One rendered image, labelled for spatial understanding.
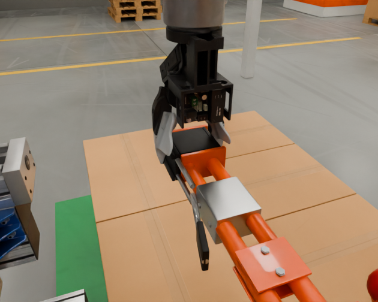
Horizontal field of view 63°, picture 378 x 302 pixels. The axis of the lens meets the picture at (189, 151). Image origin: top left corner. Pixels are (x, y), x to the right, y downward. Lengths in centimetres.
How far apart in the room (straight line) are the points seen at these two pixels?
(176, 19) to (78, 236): 164
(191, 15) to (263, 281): 29
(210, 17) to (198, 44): 3
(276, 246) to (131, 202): 91
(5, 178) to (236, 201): 48
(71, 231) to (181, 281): 109
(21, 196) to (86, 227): 122
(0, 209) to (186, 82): 51
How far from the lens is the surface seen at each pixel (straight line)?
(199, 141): 50
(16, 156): 74
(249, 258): 35
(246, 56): 393
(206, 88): 39
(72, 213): 206
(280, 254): 36
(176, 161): 46
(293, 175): 140
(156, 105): 45
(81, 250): 183
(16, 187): 73
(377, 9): 790
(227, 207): 39
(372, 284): 23
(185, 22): 38
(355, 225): 126
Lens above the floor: 136
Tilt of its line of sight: 33 degrees down
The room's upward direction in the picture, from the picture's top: straight up
